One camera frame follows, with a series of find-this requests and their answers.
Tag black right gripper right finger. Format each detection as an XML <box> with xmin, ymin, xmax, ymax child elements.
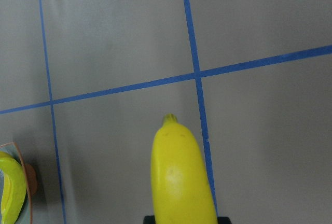
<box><xmin>217</xmin><ymin>216</ymin><xmax>231</xmax><ymax>224</ymax></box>

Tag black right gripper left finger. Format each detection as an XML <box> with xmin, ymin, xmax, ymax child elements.
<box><xmin>144</xmin><ymin>215</ymin><xmax>156</xmax><ymax>224</ymax></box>

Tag yellow banana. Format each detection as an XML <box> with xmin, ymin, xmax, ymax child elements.
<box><xmin>1</xmin><ymin>151</ymin><xmax>26</xmax><ymax>223</ymax></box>
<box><xmin>150</xmin><ymin>114</ymin><xmax>218</xmax><ymax>223</ymax></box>

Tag grey square plate orange rim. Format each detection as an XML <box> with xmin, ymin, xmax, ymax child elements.
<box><xmin>1</xmin><ymin>142</ymin><xmax>38</xmax><ymax>223</ymax></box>

